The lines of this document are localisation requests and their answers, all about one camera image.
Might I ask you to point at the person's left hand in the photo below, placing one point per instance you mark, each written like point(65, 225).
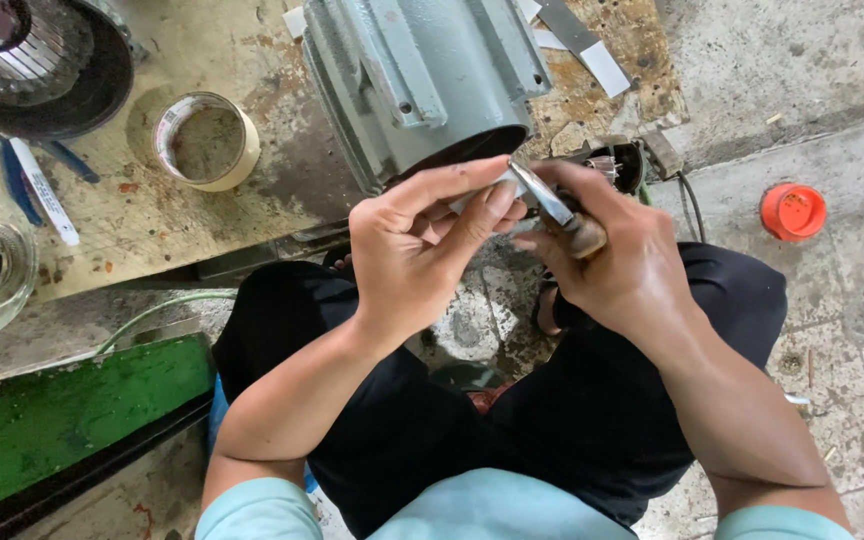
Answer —
point(394, 255)

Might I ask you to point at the person's right hand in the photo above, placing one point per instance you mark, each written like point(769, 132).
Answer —
point(627, 262)

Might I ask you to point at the white insulation paper strip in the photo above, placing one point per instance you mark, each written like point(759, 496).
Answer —
point(469, 199)

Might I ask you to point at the person's foot in sandal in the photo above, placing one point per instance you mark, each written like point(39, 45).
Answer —
point(548, 304)

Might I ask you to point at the small dark motor part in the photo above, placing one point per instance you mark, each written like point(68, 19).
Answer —
point(619, 165)

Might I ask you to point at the orange plastic cap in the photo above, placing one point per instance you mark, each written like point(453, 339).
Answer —
point(793, 212)

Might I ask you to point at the grey electric motor housing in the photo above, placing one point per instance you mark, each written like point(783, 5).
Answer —
point(417, 82)

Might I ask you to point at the beige masking tape roll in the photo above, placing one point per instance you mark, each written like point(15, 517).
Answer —
point(241, 161)

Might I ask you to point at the grey and white paper strip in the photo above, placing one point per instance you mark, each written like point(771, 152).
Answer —
point(586, 45)

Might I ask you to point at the blue plastic stool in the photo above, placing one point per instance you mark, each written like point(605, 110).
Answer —
point(217, 412)

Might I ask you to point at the white paper sheet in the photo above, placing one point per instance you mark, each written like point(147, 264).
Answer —
point(544, 34)

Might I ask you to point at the small white paper piece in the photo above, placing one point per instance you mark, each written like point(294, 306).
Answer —
point(294, 21)

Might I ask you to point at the person's light blue shirt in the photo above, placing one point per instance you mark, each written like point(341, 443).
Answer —
point(492, 510)

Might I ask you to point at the white marker pen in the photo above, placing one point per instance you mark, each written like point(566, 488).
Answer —
point(46, 195)

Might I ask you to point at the dark motor stator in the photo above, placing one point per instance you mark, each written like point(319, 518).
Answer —
point(42, 67)

